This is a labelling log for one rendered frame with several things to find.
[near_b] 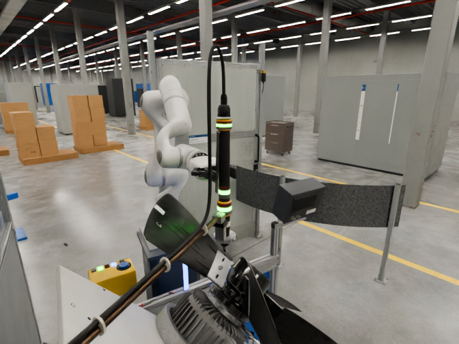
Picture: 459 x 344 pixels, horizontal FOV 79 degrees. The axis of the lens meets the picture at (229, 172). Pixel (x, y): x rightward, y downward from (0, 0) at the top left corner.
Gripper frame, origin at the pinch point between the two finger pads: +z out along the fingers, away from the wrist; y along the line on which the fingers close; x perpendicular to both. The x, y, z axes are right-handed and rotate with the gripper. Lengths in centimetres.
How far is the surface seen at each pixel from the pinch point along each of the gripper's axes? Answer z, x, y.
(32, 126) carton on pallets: -753, -57, 88
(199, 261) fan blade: 7.0, -20.7, 11.9
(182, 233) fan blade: 2.7, -13.6, 14.8
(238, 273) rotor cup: 10.4, -26.4, 1.7
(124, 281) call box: -31, -46, 26
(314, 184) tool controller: -33, -27, -77
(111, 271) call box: -35, -43, 30
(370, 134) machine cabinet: -290, -71, -545
